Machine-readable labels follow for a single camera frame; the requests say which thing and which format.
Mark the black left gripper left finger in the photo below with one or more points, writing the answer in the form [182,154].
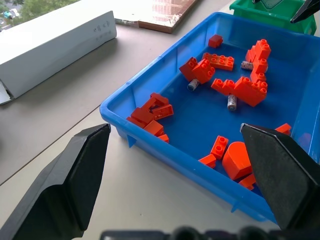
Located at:
[62,180]

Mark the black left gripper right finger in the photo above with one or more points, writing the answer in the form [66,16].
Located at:
[282,175]

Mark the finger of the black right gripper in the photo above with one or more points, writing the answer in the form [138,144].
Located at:
[256,1]
[308,10]

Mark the green plastic bin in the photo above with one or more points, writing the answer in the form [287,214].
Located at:
[260,15]

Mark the long white cardboard box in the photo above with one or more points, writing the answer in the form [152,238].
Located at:
[50,47]

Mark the large rounded orange block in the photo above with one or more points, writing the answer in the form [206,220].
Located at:
[236,160]

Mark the small red plastic brick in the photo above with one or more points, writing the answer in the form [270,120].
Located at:
[215,41]

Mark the long flat orange brick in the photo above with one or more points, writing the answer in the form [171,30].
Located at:
[221,62]

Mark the small orange brick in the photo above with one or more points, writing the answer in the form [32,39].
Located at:
[163,138]
[208,160]

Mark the large orange studded brick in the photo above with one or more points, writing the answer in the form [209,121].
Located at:
[248,93]

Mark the brown wooden board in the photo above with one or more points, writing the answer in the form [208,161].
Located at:
[165,15]

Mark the dark orange studded brick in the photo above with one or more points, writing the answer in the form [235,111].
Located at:
[187,70]

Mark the blue plastic tray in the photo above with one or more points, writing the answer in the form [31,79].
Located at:
[200,122]

